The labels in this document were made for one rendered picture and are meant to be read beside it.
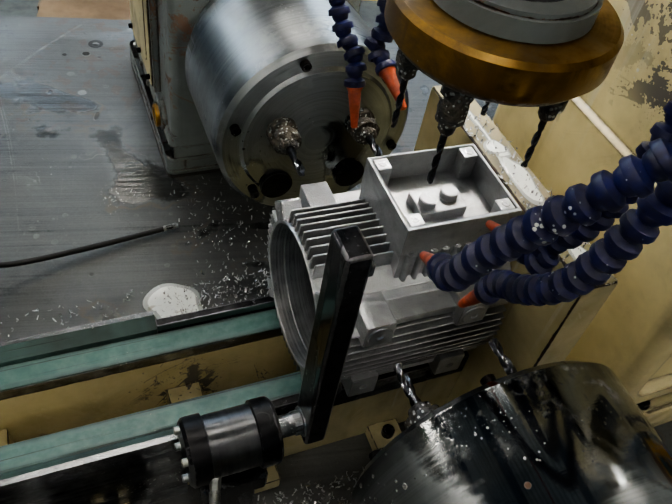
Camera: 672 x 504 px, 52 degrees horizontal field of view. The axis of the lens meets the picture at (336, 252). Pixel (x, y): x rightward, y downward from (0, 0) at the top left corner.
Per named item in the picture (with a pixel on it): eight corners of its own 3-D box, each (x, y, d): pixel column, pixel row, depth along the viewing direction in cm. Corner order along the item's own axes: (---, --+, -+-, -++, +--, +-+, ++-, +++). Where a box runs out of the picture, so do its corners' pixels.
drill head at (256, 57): (312, 63, 118) (332, -88, 99) (400, 213, 96) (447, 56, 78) (163, 77, 109) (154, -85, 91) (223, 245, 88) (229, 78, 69)
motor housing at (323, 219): (408, 255, 91) (445, 141, 77) (476, 377, 79) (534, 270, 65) (260, 283, 84) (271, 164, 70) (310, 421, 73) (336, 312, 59)
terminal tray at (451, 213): (453, 191, 77) (472, 140, 71) (500, 263, 70) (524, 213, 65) (353, 207, 73) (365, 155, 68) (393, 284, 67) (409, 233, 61)
